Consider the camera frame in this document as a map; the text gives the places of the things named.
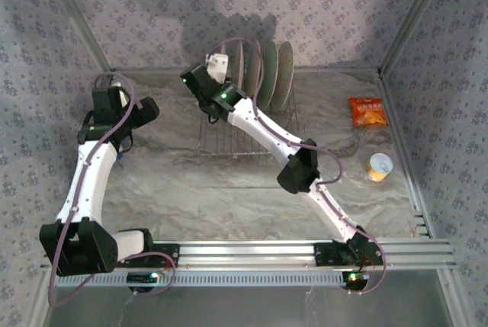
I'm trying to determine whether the blue plaid plate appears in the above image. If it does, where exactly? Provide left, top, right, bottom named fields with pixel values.
left=232, top=41, right=246, bottom=90

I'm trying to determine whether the aluminium mounting rail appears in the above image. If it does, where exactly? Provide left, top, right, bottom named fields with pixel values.
left=40, top=240, right=458, bottom=271

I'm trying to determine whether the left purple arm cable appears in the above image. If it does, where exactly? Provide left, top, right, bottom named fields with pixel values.
left=48, top=72, right=177, bottom=308

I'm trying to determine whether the right controller board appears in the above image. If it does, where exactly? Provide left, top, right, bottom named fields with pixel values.
left=342, top=271, right=370, bottom=290

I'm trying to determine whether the wire dish rack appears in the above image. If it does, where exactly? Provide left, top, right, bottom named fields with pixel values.
left=198, top=43, right=302, bottom=157

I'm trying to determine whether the left controller board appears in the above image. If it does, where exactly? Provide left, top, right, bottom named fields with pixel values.
left=127, top=271, right=161, bottom=292

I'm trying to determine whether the aluminium side rail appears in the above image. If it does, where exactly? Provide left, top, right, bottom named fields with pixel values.
left=377, top=67, right=435, bottom=240

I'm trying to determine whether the orange snack bag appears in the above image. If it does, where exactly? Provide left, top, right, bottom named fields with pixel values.
left=347, top=97, right=390, bottom=128

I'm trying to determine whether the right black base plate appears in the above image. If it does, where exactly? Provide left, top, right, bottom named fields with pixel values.
left=313, top=242, right=384, bottom=267

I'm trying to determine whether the controller board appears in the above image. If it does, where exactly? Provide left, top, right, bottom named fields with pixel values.
left=127, top=271, right=161, bottom=292
left=342, top=271, right=370, bottom=290

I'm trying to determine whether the green striped plate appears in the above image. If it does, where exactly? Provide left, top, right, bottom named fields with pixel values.
left=261, top=40, right=280, bottom=112

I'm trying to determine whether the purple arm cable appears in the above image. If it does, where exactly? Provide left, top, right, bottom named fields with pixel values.
left=48, top=72, right=177, bottom=308
left=209, top=37, right=388, bottom=297

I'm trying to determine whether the pink red blue plate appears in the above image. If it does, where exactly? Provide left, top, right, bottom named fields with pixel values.
left=245, top=40, right=264, bottom=98

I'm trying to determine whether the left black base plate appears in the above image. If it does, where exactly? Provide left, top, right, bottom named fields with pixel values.
left=111, top=242, right=181, bottom=269

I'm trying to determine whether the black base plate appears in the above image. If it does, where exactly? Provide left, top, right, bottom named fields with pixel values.
left=313, top=242, right=384, bottom=267
left=111, top=242, right=181, bottom=269

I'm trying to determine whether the yellow tin can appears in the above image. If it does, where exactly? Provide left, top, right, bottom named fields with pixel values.
left=365, top=152, right=394, bottom=182

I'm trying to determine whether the grey metal panel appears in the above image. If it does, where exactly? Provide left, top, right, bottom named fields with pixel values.
left=49, top=284, right=454, bottom=327

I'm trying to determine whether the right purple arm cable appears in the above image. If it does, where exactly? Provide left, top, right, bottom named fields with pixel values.
left=209, top=37, right=388, bottom=297

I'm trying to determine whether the grey slotted cable duct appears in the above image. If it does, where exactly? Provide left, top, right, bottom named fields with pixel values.
left=55, top=269, right=350, bottom=288

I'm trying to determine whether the aluminium frame post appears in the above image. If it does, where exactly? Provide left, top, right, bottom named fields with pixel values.
left=377, top=0, right=454, bottom=76
left=37, top=0, right=115, bottom=76

